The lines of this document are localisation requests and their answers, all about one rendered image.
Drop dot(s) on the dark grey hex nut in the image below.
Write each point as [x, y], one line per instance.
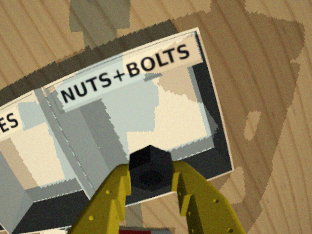
[150, 168]

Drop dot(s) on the white usb stick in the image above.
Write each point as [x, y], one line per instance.
[58, 231]

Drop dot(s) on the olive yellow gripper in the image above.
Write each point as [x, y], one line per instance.
[207, 211]

